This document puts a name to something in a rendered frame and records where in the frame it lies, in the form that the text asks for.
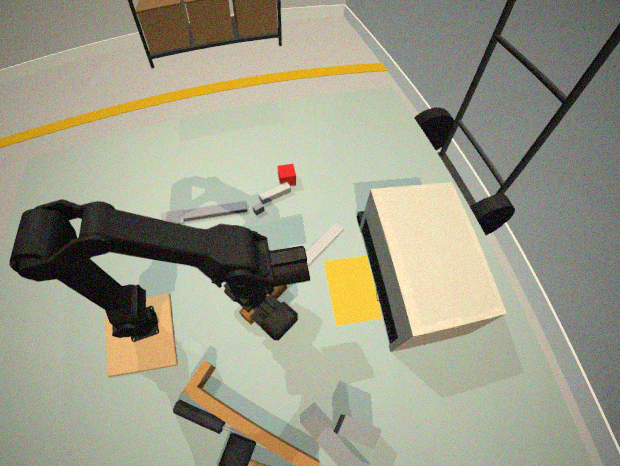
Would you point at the red cube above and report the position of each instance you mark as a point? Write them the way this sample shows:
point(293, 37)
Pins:
point(286, 173)

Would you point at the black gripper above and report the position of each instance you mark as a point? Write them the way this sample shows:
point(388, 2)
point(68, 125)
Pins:
point(274, 317)

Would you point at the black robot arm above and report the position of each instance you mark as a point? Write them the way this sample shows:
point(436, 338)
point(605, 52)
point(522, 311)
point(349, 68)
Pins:
point(46, 247)

